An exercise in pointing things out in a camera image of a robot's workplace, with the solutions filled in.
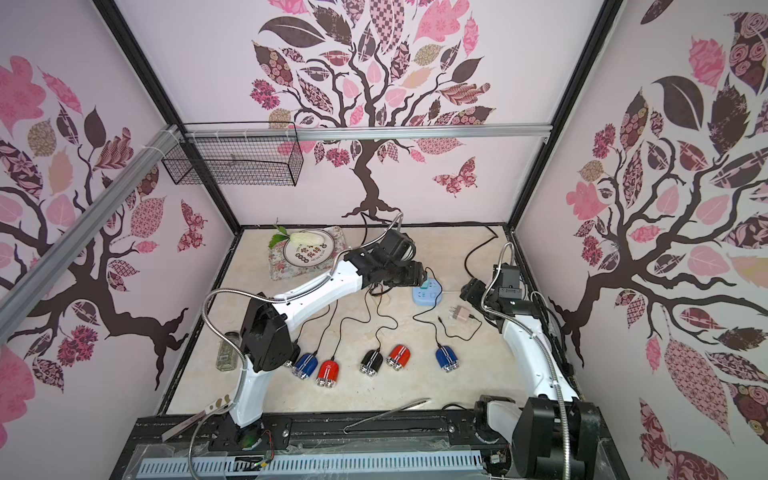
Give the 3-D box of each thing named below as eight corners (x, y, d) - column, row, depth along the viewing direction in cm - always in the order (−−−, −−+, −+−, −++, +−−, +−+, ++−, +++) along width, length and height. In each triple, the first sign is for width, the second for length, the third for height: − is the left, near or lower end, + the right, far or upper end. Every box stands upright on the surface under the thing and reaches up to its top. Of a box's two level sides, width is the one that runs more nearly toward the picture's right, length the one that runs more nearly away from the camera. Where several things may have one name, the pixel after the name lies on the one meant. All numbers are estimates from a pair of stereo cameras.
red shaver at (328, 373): (317, 387, 82) (315, 385, 80) (321, 363, 86) (319, 360, 84) (336, 387, 82) (335, 385, 80) (339, 363, 86) (338, 360, 84)
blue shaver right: (446, 375, 85) (447, 372, 82) (432, 355, 88) (433, 351, 86) (460, 366, 86) (462, 362, 84) (446, 346, 90) (447, 342, 88)
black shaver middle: (358, 372, 84) (357, 369, 83) (366, 350, 88) (365, 347, 87) (376, 378, 83) (376, 376, 81) (384, 356, 87) (384, 353, 85)
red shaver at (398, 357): (385, 362, 87) (385, 358, 85) (397, 345, 90) (397, 341, 88) (401, 373, 85) (401, 369, 83) (412, 355, 88) (413, 351, 86)
